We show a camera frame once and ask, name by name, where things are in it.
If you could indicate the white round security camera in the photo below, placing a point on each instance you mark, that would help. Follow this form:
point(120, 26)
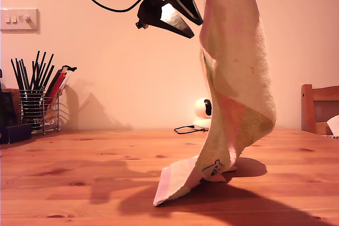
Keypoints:
point(200, 109)

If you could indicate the white light switch plate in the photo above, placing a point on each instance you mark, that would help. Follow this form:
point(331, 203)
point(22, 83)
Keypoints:
point(19, 28)

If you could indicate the wooden chair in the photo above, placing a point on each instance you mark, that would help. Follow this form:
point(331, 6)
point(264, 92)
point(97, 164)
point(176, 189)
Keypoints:
point(306, 109)

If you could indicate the white tissue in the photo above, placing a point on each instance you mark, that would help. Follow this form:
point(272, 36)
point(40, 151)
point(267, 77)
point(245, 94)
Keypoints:
point(334, 125)

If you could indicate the cream tea towel pink trim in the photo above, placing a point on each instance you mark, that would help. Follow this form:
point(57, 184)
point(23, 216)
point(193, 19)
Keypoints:
point(235, 51)

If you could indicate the dark blue box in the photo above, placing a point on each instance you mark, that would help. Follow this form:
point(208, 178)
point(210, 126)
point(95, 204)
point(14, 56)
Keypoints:
point(17, 134)

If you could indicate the black chopstick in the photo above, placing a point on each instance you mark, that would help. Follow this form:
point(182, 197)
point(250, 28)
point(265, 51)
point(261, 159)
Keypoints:
point(21, 74)
point(25, 74)
point(35, 70)
point(48, 75)
point(46, 71)
point(17, 74)
point(40, 70)

